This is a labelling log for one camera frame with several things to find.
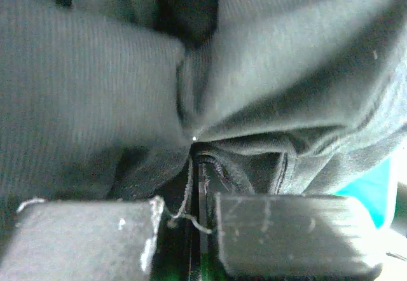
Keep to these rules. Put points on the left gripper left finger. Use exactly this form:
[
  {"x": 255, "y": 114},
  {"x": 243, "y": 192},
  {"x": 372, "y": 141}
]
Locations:
[{"x": 83, "y": 240}]

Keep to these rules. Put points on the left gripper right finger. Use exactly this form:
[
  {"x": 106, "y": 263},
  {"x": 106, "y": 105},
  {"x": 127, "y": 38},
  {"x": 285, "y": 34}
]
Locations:
[{"x": 294, "y": 236}]

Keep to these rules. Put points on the black flower print t-shirt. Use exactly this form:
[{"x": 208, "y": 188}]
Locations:
[{"x": 108, "y": 98}]

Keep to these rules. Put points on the blue folder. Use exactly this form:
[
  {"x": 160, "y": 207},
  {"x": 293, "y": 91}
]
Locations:
[{"x": 377, "y": 191}]

